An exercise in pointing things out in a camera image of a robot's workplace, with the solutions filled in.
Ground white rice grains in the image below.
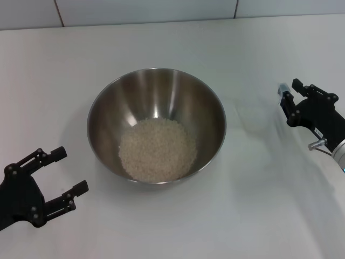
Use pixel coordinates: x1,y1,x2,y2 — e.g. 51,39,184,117
118,118,197,182

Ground stainless steel bowl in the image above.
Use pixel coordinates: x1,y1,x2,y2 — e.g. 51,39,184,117
86,67,227,185

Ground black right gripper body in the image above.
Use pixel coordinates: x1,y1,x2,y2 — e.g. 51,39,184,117
286,97,345,152

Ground right wrist cable with connector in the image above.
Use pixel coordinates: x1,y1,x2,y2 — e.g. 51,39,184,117
308,138,334,155

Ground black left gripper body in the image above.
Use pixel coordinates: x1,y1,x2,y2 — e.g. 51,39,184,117
0,163,45,233

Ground clear plastic cup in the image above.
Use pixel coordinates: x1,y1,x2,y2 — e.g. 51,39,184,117
241,80,295,135

